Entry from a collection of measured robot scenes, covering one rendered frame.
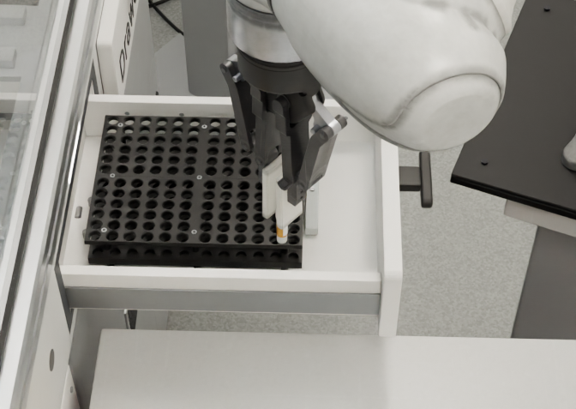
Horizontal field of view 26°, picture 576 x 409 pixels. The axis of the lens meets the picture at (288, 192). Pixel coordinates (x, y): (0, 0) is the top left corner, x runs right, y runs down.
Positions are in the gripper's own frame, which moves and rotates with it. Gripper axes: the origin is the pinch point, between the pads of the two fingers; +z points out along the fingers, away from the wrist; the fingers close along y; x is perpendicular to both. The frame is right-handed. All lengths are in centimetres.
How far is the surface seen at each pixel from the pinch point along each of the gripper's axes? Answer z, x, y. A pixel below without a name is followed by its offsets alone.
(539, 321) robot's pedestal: 53, -39, -12
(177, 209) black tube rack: 10.5, 2.9, 12.3
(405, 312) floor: 101, -56, 21
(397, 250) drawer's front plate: 7.7, -6.8, -9.1
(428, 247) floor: 101, -70, 27
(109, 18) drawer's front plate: 7.8, -10.2, 36.8
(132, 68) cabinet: 30, -20, 47
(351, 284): 11.7, -2.9, -6.7
